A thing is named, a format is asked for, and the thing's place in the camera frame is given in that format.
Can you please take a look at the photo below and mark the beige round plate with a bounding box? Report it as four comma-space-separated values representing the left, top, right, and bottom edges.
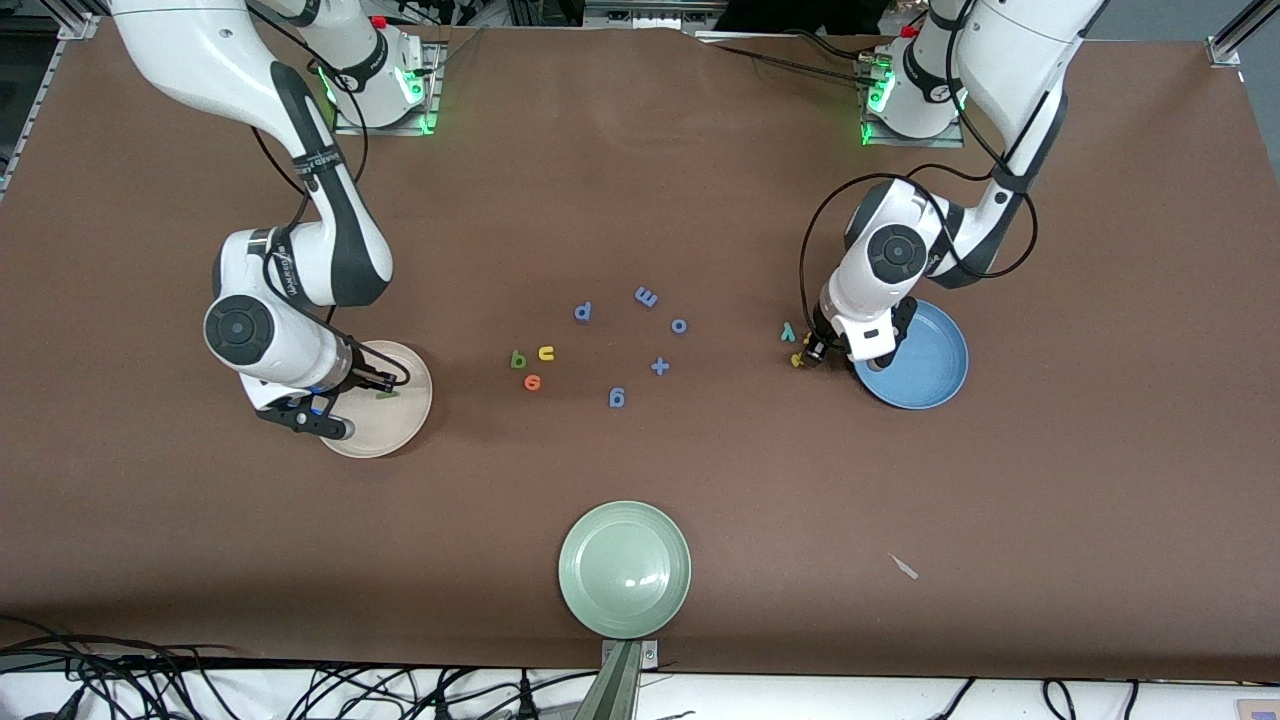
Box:
318, 340, 434, 460

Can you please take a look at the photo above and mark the blue round plate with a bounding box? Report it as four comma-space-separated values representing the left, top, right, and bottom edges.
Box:
852, 298, 970, 411

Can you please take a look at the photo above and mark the brown table cover sheet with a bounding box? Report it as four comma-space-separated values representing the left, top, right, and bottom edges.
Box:
0, 15, 1280, 686

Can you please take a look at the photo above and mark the pale green round plate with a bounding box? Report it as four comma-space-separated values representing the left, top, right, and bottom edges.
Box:
558, 500, 693, 640

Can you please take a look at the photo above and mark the grey metal box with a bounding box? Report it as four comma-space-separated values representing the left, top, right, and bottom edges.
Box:
583, 0, 721, 31

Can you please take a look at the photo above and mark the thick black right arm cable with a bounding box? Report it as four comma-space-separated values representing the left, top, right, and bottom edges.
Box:
328, 305, 413, 391

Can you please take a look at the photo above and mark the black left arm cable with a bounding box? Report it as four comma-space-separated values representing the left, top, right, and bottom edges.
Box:
798, 165, 1041, 336

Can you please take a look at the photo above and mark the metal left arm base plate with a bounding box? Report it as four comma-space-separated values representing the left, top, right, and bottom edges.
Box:
860, 55, 966, 149

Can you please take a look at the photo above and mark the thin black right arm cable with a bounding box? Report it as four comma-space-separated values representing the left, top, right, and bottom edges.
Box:
245, 0, 371, 226

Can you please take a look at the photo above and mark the black cable at arm base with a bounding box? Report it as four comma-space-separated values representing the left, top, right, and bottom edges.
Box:
695, 38, 891, 91

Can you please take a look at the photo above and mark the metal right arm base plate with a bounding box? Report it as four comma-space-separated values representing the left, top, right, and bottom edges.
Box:
333, 40, 444, 136

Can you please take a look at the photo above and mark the grey metal camera post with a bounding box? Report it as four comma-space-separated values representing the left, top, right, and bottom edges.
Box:
572, 638, 661, 720

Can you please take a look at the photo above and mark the aluminium frame profile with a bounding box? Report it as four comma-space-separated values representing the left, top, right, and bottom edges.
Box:
0, 12, 99, 196
1205, 0, 1276, 69

